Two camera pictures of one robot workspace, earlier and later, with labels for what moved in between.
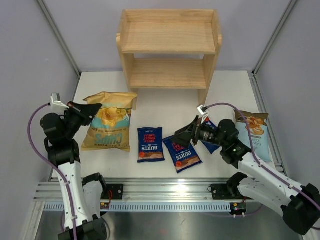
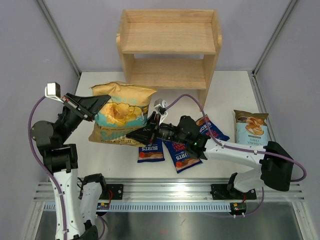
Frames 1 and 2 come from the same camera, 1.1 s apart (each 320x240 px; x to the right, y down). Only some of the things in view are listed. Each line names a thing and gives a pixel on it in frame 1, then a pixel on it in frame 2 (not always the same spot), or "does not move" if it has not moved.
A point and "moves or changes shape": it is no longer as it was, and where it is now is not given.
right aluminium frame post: x=293 y=2 does not move
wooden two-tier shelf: x=169 y=49 does not move
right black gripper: x=185 y=138 -> x=149 y=133
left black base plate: x=117 y=191 does not move
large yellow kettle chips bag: x=109 y=128 moves or changes shape
